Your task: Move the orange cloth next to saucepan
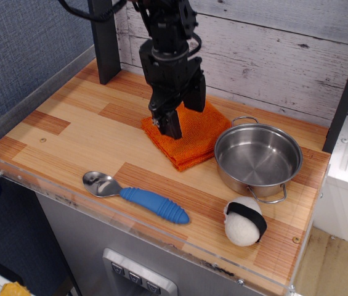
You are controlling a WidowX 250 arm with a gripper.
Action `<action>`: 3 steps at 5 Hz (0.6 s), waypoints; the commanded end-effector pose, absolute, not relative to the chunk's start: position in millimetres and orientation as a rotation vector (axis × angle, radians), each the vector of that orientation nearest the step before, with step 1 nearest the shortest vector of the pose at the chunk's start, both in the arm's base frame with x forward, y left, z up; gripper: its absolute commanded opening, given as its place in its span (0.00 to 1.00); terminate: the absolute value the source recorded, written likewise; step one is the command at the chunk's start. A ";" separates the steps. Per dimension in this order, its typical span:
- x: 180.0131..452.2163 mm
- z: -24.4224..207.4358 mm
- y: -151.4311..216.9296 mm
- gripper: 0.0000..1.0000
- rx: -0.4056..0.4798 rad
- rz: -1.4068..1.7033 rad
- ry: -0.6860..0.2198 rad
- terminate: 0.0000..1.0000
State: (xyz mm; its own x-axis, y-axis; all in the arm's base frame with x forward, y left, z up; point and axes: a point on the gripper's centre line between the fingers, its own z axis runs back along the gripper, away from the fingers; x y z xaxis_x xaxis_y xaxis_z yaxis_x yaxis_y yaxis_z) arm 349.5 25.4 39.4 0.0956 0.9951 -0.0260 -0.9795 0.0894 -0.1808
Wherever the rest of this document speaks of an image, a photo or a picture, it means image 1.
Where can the white plush sushi toy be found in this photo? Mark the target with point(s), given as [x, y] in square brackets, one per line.
[244, 223]

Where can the orange cloth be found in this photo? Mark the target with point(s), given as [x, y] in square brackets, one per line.
[199, 135]

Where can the dark grey left post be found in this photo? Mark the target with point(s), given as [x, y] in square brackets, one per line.
[106, 50]

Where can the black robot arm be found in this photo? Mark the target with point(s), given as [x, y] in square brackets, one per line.
[170, 25]

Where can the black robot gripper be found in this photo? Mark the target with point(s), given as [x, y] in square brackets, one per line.
[174, 79]

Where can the blue handled metal spoon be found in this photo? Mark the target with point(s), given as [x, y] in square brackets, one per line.
[102, 186]

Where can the clear acrylic table guard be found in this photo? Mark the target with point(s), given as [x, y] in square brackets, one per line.
[72, 124]

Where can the grey cabinet control panel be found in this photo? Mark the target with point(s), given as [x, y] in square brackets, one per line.
[143, 277]

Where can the small steel saucepan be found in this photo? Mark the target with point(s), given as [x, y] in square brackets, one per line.
[257, 159]

